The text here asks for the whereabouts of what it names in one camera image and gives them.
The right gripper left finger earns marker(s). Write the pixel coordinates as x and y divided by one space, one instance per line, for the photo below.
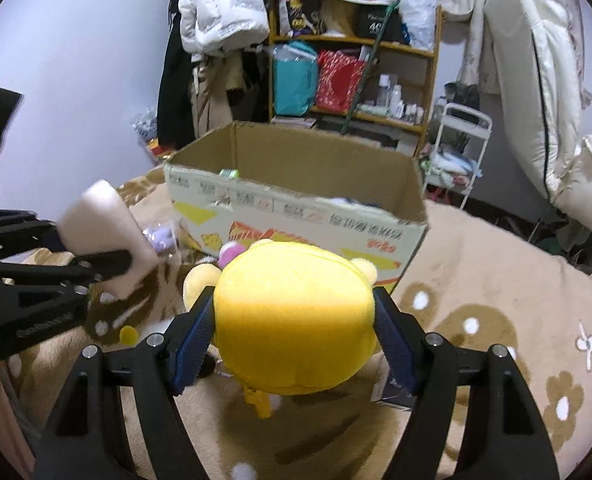
112 398

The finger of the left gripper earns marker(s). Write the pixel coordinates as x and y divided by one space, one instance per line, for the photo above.
95 268
21 231

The red gift bag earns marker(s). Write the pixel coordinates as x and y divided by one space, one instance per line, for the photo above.
339 76

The wooden bookshelf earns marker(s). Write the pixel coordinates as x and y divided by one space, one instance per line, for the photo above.
376 62

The yellow bear plush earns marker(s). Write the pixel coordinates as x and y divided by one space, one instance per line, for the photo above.
290 318

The teal gift bag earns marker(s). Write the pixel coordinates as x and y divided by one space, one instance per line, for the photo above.
295 78

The open cardboard box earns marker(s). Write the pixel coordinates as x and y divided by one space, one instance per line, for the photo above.
287 178

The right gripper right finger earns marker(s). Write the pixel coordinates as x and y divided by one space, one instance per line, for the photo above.
504 435

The white puffer jacket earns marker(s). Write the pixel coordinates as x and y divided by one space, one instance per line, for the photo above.
219 27

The white utility cart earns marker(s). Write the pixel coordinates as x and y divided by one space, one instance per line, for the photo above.
452 163

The small purple toy in bag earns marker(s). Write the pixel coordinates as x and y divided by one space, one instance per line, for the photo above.
161 238

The pink white plush toy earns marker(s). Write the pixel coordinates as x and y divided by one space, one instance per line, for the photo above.
228 252

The green pole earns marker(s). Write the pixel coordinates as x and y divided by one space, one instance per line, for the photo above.
368 67

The pale pink plush cushion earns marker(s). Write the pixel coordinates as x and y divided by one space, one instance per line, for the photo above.
100 221

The beige flower pattern blanket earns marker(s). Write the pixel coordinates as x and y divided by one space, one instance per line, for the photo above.
473 283

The green tissue pack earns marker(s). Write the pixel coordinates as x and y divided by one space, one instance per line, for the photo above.
229 173

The purple hooded plush doll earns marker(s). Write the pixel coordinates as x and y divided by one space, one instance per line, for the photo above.
350 202

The cream folding floor chair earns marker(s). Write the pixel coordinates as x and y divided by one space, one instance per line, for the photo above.
541 101

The black hanging coat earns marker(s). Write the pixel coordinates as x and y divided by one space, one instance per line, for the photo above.
175 123

